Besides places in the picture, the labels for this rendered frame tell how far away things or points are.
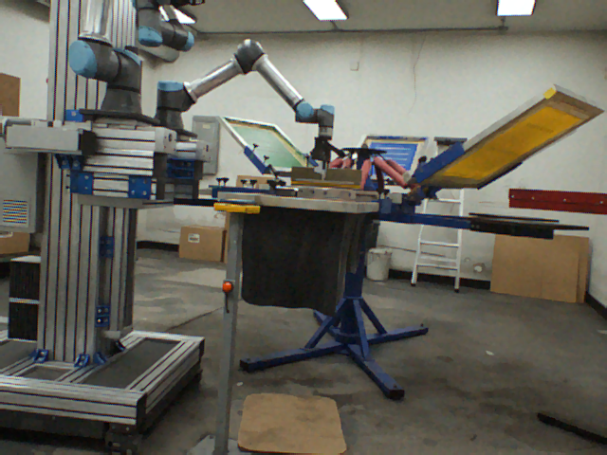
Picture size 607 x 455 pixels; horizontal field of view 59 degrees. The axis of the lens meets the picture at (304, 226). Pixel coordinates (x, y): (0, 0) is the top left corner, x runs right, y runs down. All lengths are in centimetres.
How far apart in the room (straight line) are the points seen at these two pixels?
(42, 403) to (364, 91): 558
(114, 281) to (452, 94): 520
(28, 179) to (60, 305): 54
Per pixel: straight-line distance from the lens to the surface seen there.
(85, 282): 242
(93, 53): 207
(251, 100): 743
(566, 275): 672
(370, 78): 700
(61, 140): 208
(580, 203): 255
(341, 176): 262
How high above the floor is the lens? 103
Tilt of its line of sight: 4 degrees down
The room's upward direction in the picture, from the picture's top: 4 degrees clockwise
